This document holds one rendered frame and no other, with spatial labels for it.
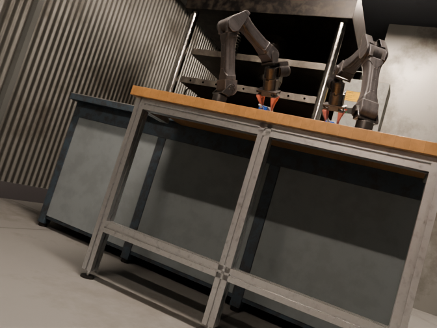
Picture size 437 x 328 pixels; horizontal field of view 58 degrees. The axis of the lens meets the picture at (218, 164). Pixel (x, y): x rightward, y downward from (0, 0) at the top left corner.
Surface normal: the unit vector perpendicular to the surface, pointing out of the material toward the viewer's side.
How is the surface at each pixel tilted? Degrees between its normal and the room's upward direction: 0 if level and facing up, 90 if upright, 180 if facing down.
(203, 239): 90
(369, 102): 75
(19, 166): 90
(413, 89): 90
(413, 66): 90
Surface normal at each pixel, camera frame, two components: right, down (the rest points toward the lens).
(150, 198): -0.40, -0.20
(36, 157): 0.88, 0.23
